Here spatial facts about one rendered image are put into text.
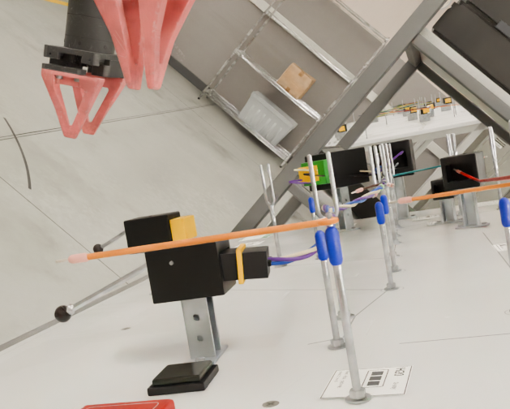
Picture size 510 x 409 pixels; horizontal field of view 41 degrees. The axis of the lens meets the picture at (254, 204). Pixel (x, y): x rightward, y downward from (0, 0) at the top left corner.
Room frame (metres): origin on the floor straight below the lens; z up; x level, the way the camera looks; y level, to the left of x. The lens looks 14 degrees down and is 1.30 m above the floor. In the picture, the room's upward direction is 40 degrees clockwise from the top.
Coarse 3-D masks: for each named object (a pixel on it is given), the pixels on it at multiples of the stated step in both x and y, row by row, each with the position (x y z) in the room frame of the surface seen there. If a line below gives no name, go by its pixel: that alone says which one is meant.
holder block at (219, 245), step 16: (224, 240) 0.50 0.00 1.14; (160, 256) 0.47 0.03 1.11; (176, 256) 0.47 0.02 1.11; (192, 256) 0.47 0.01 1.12; (208, 256) 0.47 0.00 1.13; (160, 272) 0.47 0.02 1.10; (176, 272) 0.47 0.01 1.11; (192, 272) 0.47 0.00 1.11; (208, 272) 0.47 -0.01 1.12; (160, 288) 0.47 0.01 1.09; (176, 288) 0.47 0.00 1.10; (192, 288) 0.47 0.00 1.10; (208, 288) 0.47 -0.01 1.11; (224, 288) 0.47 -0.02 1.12
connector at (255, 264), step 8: (232, 248) 0.51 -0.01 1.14; (248, 248) 0.50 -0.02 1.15; (256, 248) 0.50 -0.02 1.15; (264, 248) 0.49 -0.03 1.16; (224, 256) 0.48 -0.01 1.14; (232, 256) 0.48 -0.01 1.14; (248, 256) 0.48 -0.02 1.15; (256, 256) 0.48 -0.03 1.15; (264, 256) 0.48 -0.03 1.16; (224, 264) 0.48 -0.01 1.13; (232, 264) 0.48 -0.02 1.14; (248, 264) 0.48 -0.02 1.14; (256, 264) 0.48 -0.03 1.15; (264, 264) 0.48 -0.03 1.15; (224, 272) 0.48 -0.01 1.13; (232, 272) 0.48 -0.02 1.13; (248, 272) 0.48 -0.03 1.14; (256, 272) 0.48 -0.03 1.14; (264, 272) 0.48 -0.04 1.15; (224, 280) 0.48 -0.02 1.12; (232, 280) 0.48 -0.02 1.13
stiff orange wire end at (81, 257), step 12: (264, 228) 0.37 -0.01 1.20; (276, 228) 0.37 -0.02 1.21; (288, 228) 0.37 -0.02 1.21; (300, 228) 0.37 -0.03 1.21; (180, 240) 0.37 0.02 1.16; (192, 240) 0.37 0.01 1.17; (204, 240) 0.37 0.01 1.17; (216, 240) 0.37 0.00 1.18; (84, 252) 0.38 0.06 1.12; (96, 252) 0.38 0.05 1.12; (108, 252) 0.37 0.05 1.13; (120, 252) 0.37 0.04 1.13; (132, 252) 0.37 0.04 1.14
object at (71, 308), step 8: (144, 264) 0.49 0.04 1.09; (136, 272) 0.49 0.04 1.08; (120, 280) 0.49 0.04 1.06; (128, 280) 0.49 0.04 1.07; (104, 288) 0.49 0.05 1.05; (112, 288) 0.49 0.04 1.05; (88, 296) 0.49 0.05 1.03; (96, 296) 0.49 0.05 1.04; (72, 304) 0.49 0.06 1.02; (80, 304) 0.49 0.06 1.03; (72, 312) 0.49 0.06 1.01
